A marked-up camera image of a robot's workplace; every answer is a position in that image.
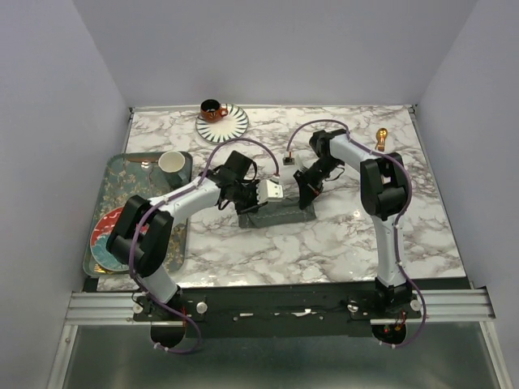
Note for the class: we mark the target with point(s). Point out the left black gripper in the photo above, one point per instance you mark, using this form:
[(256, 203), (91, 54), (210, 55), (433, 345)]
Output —
[(253, 206)]

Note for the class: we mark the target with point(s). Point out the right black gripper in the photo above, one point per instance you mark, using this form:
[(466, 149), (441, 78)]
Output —
[(308, 190)]

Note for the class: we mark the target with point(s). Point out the grey cloth napkin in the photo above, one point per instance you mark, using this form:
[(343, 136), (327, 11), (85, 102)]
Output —
[(286, 211)]

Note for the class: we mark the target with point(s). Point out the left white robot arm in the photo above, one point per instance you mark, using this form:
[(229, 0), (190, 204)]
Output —
[(141, 235)]

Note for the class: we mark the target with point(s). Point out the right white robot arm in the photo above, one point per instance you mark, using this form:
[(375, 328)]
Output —
[(385, 192)]

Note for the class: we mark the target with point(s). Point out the white striped saucer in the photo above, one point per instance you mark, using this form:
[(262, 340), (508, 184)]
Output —
[(233, 125)]

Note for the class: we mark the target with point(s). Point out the white and green cup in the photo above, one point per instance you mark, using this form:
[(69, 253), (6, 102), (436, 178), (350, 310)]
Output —
[(176, 168)]

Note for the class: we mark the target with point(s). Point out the red and black cup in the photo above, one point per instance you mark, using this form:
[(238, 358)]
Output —
[(212, 110)]

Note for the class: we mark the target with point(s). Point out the gold spoon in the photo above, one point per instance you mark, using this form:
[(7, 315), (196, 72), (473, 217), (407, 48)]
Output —
[(381, 138)]

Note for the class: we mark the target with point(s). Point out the silver spoon on tray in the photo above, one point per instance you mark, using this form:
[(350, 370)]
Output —
[(147, 167)]

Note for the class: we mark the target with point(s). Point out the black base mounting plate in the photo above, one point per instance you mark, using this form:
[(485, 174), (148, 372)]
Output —
[(292, 310)]

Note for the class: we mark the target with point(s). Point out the green floral tray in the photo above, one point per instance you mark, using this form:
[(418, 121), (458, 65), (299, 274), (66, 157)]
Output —
[(123, 178)]

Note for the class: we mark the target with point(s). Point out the red and blue plate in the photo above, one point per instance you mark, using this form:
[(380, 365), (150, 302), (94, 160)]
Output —
[(98, 240)]

